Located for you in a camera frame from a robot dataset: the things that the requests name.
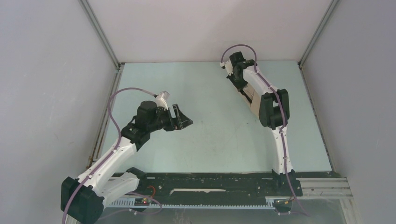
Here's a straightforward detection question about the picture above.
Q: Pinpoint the black knife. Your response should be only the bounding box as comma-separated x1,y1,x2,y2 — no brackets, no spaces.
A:
239,91,252,108

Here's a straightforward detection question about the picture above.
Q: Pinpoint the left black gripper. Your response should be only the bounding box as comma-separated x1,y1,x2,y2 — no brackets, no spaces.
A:
148,104,192,133

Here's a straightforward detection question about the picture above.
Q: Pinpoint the aluminium frame rail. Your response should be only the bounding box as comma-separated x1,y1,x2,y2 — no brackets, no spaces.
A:
71,176,354,199

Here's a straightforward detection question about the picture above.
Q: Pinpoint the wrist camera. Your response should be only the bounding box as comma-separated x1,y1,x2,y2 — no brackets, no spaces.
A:
219,51,256,74
136,91,171,124

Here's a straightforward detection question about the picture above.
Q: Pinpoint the white slotted cable duct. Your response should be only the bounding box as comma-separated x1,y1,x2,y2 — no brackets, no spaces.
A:
107,197,275,210

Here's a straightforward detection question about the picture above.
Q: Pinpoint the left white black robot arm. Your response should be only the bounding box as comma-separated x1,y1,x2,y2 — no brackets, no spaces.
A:
60,101,193,224

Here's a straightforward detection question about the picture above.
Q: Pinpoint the silver fork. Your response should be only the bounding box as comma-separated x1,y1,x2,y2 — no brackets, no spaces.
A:
241,85,252,98

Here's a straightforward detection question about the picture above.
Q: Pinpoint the beige cloth napkin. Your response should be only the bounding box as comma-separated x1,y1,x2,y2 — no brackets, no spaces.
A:
237,84,261,118

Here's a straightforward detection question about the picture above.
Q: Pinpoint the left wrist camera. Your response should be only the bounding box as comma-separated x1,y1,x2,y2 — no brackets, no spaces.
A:
136,91,171,124

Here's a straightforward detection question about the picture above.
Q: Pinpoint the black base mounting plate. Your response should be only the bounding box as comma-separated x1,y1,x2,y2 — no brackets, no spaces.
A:
130,168,303,207

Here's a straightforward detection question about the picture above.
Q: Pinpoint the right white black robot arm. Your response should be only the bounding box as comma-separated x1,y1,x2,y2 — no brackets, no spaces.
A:
220,60,293,175

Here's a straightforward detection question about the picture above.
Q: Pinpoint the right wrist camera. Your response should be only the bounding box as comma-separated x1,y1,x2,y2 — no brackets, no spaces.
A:
219,51,256,74

